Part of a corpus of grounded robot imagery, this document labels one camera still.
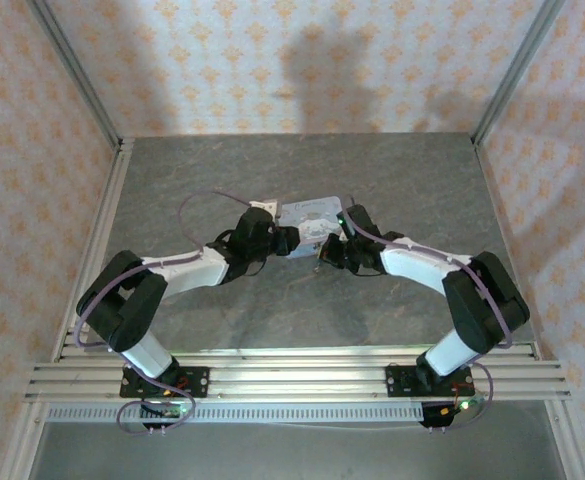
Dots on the small metal key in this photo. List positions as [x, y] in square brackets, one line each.
[317, 267]

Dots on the pastel cartoon print tin box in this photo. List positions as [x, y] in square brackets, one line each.
[312, 220]

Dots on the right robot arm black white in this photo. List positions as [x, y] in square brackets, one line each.
[422, 265]

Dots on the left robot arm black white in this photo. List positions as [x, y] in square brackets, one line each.
[187, 272]

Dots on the aluminium grooved base beam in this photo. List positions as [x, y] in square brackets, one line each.
[297, 380]

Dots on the small circuit board with LED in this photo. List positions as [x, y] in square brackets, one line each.
[464, 405]
[172, 411]

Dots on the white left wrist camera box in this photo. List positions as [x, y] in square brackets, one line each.
[264, 207]

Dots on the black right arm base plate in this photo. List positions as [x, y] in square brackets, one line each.
[397, 382]

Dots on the aluminium table side rail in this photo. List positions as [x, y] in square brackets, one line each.
[117, 200]

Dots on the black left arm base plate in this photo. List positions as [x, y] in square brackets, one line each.
[197, 382]

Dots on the aluminium frame post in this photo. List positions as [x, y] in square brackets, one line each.
[74, 65]
[519, 65]

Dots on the aluminium frame leg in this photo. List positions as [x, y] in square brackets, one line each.
[563, 440]
[24, 440]

